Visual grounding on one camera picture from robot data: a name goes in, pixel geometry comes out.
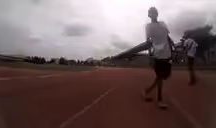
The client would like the person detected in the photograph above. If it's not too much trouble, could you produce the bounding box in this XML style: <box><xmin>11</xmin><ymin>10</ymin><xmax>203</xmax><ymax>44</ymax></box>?
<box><xmin>141</xmin><ymin>6</ymin><xmax>176</xmax><ymax>110</ymax></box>
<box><xmin>181</xmin><ymin>31</ymin><xmax>199</xmax><ymax>87</ymax></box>

